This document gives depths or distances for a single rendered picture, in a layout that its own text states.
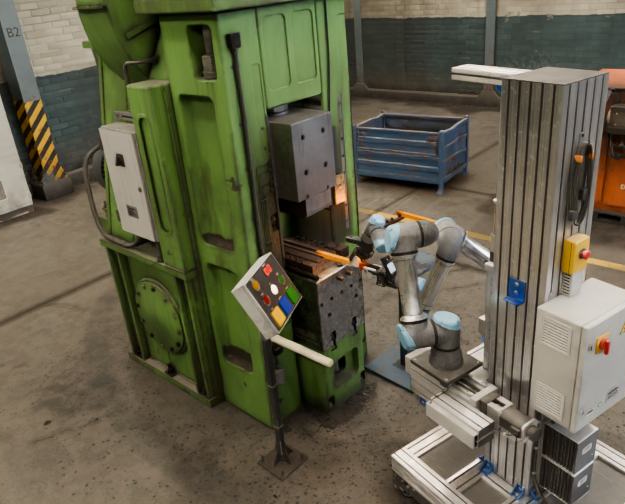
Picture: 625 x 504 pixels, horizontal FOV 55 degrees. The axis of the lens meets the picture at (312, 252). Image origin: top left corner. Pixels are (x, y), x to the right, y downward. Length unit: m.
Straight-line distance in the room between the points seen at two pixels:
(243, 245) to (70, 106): 6.19
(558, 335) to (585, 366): 0.14
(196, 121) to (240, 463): 1.86
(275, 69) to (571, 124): 1.47
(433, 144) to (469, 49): 4.48
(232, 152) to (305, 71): 0.61
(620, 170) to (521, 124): 4.02
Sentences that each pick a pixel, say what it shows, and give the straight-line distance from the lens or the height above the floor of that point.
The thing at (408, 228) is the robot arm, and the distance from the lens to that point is 2.52.
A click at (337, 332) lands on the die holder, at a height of 0.53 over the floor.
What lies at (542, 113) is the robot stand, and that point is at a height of 1.93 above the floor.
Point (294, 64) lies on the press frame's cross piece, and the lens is 3.13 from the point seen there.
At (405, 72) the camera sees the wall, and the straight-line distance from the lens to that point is 11.86.
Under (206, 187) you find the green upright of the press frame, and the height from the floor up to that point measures 1.43.
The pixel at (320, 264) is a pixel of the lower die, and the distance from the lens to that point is 3.29.
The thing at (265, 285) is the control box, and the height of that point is 1.13.
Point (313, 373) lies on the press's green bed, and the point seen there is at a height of 0.27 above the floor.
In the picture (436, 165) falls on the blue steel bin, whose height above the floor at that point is 0.32.
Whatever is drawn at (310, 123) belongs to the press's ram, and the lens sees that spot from 3.04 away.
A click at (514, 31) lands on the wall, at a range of 10.76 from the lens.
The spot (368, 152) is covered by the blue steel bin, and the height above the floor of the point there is 0.40.
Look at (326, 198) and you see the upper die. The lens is 3.21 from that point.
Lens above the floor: 2.43
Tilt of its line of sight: 25 degrees down
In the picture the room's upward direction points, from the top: 6 degrees counter-clockwise
